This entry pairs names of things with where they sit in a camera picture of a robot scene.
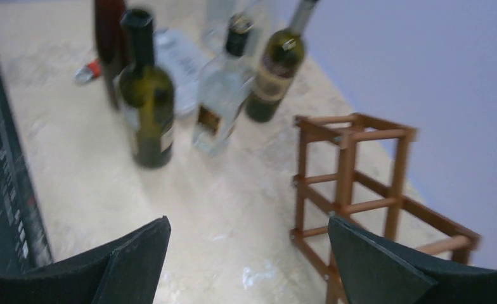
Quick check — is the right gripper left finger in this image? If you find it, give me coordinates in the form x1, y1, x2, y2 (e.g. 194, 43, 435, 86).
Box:
0, 216, 171, 303

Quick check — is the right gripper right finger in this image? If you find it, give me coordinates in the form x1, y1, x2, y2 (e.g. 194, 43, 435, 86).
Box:
328, 216, 497, 303

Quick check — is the dark bottle black cap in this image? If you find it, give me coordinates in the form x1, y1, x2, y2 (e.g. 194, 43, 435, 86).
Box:
117, 8, 175, 168

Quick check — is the clear bottle black cap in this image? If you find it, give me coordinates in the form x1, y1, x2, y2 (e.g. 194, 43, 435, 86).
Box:
193, 12, 254, 155

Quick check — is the dark bottle silver cap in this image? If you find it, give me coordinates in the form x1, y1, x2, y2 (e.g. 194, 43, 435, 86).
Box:
244, 0, 318, 123

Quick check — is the red wine bottle gold cap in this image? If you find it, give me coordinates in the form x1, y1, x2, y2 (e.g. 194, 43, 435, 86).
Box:
93, 0, 129, 110

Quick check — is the wooden wine rack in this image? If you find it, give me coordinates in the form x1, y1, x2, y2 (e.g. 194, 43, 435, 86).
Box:
290, 113, 481, 303

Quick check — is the red adjustable wrench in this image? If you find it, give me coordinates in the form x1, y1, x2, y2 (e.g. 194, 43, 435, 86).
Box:
74, 59, 101, 86

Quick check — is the clear plastic screw box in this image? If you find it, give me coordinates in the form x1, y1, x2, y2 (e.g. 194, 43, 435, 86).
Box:
153, 28, 208, 117

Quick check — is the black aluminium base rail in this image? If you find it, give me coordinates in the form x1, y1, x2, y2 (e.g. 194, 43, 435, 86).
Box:
0, 73, 53, 276

